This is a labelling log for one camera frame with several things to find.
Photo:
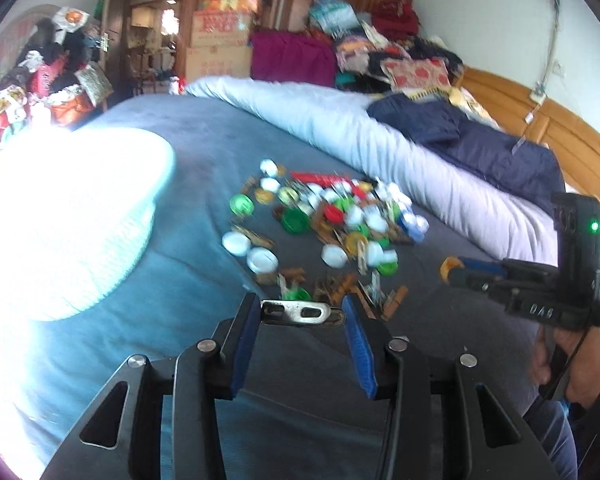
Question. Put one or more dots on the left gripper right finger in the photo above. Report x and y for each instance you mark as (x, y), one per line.
(367, 339)

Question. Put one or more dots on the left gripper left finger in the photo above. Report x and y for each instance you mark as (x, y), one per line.
(237, 339)

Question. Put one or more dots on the silver metal clip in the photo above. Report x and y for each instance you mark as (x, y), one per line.
(299, 313)

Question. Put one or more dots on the orange bottle cap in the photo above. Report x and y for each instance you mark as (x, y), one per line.
(448, 265)

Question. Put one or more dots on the wicker chair with clutter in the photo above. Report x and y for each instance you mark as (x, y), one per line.
(49, 69)

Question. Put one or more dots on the right hand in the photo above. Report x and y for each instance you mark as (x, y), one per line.
(584, 350)

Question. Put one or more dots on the small green bottle cap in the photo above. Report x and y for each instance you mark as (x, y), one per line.
(388, 268)

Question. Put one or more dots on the green bottle cap front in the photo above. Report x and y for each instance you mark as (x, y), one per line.
(297, 294)

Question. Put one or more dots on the white ribbed bottle cap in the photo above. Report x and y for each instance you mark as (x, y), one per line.
(261, 261)

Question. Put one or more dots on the white bottle cap middle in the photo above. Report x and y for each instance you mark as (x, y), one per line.
(334, 256)

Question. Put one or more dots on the white bottle cap left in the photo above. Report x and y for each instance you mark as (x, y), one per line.
(236, 243)

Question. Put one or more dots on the yellow bottle cap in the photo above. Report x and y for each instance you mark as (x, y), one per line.
(355, 243)

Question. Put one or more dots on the blue bottle cap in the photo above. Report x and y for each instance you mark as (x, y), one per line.
(415, 226)

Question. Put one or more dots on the dark green bottle cap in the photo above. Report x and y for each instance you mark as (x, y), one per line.
(295, 221)

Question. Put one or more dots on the light green bottle cap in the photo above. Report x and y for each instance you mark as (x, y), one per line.
(241, 205)

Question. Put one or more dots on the red bottle cap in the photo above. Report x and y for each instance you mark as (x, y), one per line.
(333, 214)

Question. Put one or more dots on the navy blue blanket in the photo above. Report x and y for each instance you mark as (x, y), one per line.
(509, 163)

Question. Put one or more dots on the wooden headboard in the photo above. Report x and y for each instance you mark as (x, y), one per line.
(574, 142)

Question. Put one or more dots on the red plastic chili toy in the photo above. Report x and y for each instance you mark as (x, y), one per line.
(323, 180)

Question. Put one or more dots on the turquoise plastic basket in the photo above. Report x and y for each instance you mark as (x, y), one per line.
(76, 214)

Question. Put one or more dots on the grey rolled quilt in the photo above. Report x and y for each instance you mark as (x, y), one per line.
(336, 122)

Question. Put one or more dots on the red floral pillow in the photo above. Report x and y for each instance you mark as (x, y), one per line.
(405, 73)

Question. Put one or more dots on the magenta cloth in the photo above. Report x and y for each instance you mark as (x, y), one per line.
(290, 57)

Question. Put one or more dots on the stacked cardboard boxes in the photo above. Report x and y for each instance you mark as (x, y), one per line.
(220, 38)

